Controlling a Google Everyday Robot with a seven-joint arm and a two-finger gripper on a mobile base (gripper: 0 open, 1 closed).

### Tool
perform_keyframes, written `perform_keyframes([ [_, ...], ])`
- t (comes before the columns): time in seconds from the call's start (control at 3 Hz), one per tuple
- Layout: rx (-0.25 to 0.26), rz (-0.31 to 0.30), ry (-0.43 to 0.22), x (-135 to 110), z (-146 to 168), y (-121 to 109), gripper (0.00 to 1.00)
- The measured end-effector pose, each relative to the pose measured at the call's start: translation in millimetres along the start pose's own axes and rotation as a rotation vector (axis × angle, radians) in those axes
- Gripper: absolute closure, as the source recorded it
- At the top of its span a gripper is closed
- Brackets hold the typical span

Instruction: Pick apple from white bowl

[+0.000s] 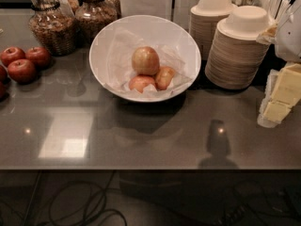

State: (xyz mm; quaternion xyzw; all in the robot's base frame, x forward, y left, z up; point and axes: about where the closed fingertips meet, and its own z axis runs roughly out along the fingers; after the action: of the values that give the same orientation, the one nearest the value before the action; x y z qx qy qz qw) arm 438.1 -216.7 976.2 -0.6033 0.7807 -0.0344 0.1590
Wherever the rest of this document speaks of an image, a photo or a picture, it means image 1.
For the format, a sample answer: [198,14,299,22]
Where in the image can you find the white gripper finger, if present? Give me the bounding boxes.
[257,70,279,128]

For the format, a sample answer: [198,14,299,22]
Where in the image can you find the white ceramic bowl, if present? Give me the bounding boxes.
[89,15,201,102]

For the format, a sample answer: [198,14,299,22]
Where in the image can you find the red apple front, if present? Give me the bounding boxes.
[8,58,37,84]

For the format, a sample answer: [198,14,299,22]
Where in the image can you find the glass jar with granola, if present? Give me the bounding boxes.
[28,0,77,56]

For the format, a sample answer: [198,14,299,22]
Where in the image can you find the front stack paper bowls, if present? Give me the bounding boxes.
[205,6,271,90]

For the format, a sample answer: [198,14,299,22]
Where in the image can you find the red apple top left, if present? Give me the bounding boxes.
[0,46,25,67]

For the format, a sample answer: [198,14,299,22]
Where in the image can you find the red apple at edge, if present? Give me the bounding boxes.
[0,65,8,83]

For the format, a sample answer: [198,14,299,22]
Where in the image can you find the black cable under table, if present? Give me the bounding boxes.
[0,170,129,226]

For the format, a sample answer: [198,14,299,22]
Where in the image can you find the white paper liner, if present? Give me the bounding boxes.
[104,29,192,102]

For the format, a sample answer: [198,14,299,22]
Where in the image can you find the red apple top right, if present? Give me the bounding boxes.
[25,47,52,69]

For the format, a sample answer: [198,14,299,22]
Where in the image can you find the rear granola jar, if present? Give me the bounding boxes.
[56,0,79,16]

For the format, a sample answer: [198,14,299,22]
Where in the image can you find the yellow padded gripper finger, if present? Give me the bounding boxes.
[262,63,301,123]

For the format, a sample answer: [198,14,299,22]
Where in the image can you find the stack paper bowls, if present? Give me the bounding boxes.
[205,6,271,90]
[189,0,235,60]

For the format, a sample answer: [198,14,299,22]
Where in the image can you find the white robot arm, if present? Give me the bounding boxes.
[257,0,301,128]

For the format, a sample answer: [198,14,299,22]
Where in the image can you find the rear stack paper bowls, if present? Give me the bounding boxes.
[189,0,235,60]

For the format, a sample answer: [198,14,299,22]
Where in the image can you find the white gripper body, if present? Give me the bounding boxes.
[256,24,277,45]

